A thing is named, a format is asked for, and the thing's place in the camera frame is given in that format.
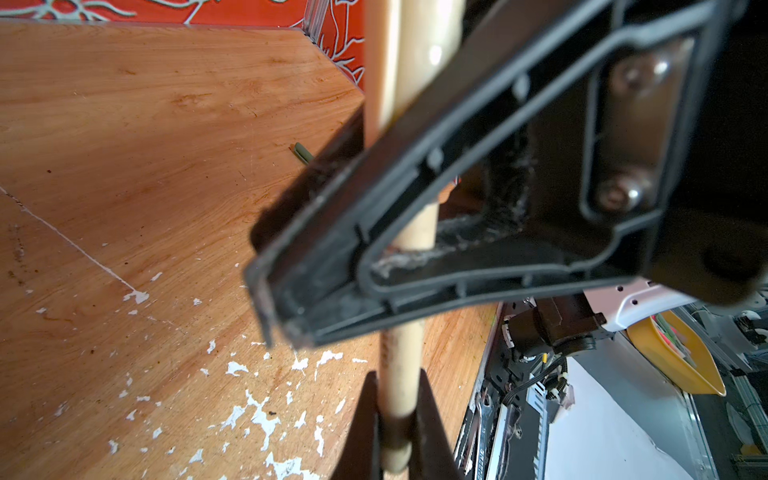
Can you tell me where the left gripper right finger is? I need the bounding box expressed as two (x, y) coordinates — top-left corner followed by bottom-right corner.
(409, 369), (462, 480)

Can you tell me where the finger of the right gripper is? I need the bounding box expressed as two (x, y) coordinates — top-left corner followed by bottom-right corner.
(244, 1), (719, 348)

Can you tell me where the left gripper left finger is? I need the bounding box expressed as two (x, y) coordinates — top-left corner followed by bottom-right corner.
(330, 371), (383, 480)

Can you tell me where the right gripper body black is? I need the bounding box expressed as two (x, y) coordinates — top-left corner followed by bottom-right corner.
(648, 1), (767, 305)

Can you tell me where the beige pen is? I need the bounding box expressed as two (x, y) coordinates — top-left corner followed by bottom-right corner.
(364, 1), (465, 474)

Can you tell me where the green pen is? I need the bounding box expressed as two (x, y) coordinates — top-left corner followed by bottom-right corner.
(292, 142), (314, 165)

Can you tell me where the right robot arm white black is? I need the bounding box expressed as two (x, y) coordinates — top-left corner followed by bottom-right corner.
(244, 1), (767, 355)

